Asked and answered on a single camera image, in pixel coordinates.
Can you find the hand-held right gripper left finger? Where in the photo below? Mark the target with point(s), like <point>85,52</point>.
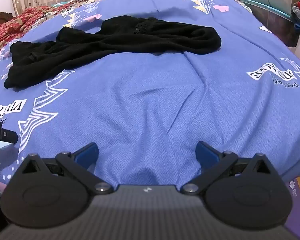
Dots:
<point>88,153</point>

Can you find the blue printed blanket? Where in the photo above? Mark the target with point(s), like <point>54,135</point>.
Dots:
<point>152,100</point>

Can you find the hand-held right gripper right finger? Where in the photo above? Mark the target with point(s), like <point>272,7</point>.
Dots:
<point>205,153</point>

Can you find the glass-topped wooden table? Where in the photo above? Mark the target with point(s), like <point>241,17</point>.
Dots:
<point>267,8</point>

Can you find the purple mat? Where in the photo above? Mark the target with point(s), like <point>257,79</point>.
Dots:
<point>298,200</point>

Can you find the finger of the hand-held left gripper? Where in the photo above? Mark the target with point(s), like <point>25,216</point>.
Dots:
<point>5,133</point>

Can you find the red patterned cloth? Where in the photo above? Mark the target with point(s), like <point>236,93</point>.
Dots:
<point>12,28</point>

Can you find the black pants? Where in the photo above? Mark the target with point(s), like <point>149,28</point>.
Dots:
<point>95,47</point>

